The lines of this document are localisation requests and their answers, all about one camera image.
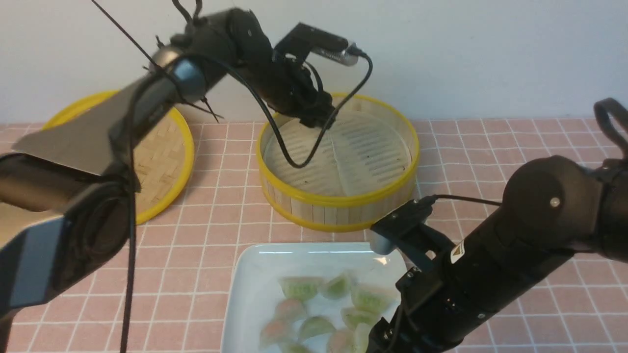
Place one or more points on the white square plate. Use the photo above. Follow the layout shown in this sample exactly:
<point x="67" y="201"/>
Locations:
<point x="256" y="291"/>

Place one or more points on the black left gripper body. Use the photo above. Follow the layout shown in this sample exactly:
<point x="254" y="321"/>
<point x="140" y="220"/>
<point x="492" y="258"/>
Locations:
<point x="288" y="87"/>

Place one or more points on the green dumpling bottom left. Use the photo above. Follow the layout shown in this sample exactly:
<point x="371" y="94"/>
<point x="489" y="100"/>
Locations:
<point x="291" y="347"/>

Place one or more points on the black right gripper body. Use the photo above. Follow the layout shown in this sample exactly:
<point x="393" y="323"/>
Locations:
<point x="458" y="291"/>

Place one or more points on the green dumpling centre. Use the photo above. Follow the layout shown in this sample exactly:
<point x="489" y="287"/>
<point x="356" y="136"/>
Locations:
<point x="315" y="326"/>

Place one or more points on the green dumpling right middle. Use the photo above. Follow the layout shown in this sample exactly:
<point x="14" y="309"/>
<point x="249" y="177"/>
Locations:
<point x="352" y="317"/>

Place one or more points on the pink dumpling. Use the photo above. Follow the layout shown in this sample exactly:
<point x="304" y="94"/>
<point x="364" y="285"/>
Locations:
<point x="276" y="332"/>
<point x="290" y="311"/>
<point x="341" y="341"/>

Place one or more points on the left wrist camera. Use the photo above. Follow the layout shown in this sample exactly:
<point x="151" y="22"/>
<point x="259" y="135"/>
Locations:
<point x="304" y="39"/>

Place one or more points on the bamboo steamer lid yellow rim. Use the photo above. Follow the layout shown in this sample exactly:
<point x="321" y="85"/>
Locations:
<point x="163" y="163"/>

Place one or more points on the green dumpling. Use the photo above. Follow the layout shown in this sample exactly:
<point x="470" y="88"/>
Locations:
<point x="300" y="288"/>
<point x="291" y="347"/>
<point x="372" y="299"/>
<point x="315" y="326"/>
<point x="352" y="317"/>
<point x="337" y="288"/>

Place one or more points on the white mesh steamer liner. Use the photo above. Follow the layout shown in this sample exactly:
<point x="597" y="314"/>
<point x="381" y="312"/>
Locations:
<point x="363" y="152"/>

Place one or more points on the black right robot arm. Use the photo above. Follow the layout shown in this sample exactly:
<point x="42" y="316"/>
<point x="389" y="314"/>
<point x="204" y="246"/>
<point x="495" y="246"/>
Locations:
<point x="551" y="209"/>

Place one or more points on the green dumpling top middle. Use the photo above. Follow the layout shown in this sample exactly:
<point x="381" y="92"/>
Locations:
<point x="337" y="288"/>

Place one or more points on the white steamed dumpling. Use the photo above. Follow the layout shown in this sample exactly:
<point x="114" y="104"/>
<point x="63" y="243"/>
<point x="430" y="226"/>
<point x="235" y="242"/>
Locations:
<point x="361" y="338"/>

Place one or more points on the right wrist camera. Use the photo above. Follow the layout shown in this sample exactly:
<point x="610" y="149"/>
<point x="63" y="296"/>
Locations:
<point x="404" y="229"/>

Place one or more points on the bamboo steamer basket yellow rim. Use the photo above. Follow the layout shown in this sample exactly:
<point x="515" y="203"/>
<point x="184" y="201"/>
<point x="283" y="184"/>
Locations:
<point x="338" y="214"/>

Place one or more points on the green dumpling top right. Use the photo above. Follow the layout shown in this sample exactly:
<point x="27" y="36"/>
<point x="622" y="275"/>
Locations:
<point x="372" y="299"/>

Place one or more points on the green dumpling top left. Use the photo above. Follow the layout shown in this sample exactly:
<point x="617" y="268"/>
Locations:
<point x="300" y="288"/>

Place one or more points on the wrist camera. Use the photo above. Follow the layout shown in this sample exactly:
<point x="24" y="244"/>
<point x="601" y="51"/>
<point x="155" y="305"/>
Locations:
<point x="304" y="39"/>
<point x="404" y="229"/>

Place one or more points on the pink dumpling upper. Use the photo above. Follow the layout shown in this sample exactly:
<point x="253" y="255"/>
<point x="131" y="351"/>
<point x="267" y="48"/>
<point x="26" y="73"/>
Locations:
<point x="290" y="311"/>

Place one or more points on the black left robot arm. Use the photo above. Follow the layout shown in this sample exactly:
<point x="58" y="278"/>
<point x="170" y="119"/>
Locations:
<point x="66" y="191"/>

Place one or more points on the pink dumpling lower left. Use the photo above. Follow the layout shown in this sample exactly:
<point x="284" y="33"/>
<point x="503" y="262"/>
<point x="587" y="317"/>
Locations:
<point x="276" y="332"/>

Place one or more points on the pink dumpling bottom centre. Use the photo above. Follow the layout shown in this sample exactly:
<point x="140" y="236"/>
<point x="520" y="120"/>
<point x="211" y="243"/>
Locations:
<point x="341" y="341"/>

